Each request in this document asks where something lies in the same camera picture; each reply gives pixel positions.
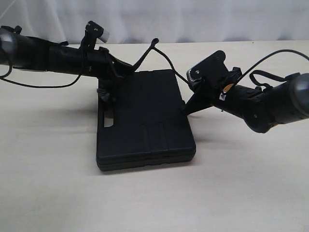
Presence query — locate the black plastic carrying case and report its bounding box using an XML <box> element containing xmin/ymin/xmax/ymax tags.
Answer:
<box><xmin>96</xmin><ymin>70</ymin><xmax>196</xmax><ymax>171</ymax></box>

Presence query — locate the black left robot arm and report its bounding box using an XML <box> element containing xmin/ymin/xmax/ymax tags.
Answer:
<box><xmin>0</xmin><ymin>26</ymin><xmax>134</xmax><ymax>78</ymax></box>

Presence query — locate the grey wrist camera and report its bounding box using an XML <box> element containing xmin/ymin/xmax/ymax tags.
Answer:
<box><xmin>186</xmin><ymin>50</ymin><xmax>229</xmax><ymax>91</ymax></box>
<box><xmin>85</xmin><ymin>21</ymin><xmax>110</xmax><ymax>43</ymax></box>

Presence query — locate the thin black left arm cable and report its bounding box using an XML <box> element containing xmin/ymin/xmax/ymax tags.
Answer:
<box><xmin>0</xmin><ymin>36</ymin><xmax>90</xmax><ymax>88</ymax></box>

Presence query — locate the white backdrop curtain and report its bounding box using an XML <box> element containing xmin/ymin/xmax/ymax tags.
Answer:
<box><xmin>0</xmin><ymin>0</ymin><xmax>309</xmax><ymax>44</ymax></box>

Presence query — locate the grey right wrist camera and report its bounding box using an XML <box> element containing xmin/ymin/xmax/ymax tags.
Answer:
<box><xmin>186</xmin><ymin>50</ymin><xmax>229</xmax><ymax>91</ymax></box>

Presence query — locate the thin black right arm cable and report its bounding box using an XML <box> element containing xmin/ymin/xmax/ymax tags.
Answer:
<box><xmin>231</xmin><ymin>49</ymin><xmax>309</xmax><ymax>90</ymax></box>

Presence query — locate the black braided rope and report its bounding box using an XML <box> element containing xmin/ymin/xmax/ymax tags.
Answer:
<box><xmin>96</xmin><ymin>38</ymin><xmax>194</xmax><ymax>103</ymax></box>

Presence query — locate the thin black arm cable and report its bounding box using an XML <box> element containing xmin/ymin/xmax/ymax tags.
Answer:
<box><xmin>231</xmin><ymin>49</ymin><xmax>309</xmax><ymax>90</ymax></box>
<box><xmin>0</xmin><ymin>36</ymin><xmax>90</xmax><ymax>88</ymax></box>

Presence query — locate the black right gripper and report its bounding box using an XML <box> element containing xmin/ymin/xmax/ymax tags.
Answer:
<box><xmin>181</xmin><ymin>67</ymin><xmax>242</xmax><ymax>115</ymax></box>

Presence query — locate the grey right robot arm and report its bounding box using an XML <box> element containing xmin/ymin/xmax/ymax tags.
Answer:
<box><xmin>183</xmin><ymin>67</ymin><xmax>309</xmax><ymax>133</ymax></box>

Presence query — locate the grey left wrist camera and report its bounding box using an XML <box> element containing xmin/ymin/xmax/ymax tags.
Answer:
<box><xmin>85</xmin><ymin>21</ymin><xmax>110</xmax><ymax>43</ymax></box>

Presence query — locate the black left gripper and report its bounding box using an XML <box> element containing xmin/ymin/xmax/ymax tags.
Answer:
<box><xmin>84</xmin><ymin>47</ymin><xmax>135</xmax><ymax>79</ymax></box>

